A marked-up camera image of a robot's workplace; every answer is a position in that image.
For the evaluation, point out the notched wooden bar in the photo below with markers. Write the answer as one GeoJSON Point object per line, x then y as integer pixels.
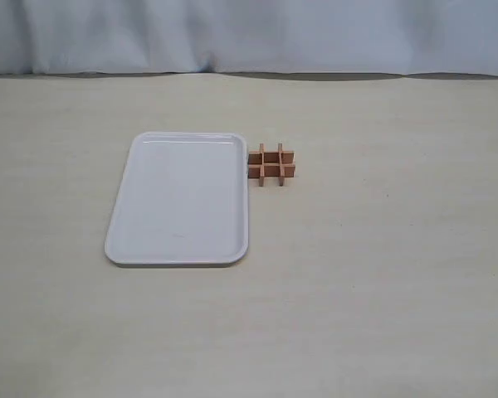
{"type": "Point", "coordinates": [281, 175]}
{"type": "Point", "coordinates": [261, 165]}
{"type": "Point", "coordinates": [286, 157]}
{"type": "Point", "coordinates": [271, 170]}

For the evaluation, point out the white rectangular plastic tray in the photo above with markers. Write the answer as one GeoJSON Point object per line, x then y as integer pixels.
{"type": "Point", "coordinates": [182, 200]}

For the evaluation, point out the white backdrop curtain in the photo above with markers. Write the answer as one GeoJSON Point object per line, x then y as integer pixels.
{"type": "Point", "coordinates": [139, 37]}

